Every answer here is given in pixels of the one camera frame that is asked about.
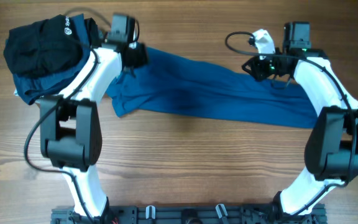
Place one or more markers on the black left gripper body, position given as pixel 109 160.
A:
pixel 139 56

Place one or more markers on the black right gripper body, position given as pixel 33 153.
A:
pixel 263 68

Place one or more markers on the blue polo shirt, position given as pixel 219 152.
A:
pixel 173 84

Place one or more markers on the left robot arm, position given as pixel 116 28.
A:
pixel 70 132

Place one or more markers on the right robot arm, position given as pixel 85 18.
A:
pixel 331 152

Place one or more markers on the black bottom folded garment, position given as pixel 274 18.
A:
pixel 95 36

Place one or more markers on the black folded garment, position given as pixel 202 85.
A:
pixel 43 47
pixel 95 36

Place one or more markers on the light grey folded garment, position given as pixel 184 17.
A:
pixel 28 96

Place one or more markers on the navy folded garment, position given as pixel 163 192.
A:
pixel 55 82

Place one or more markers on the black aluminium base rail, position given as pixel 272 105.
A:
pixel 241 214

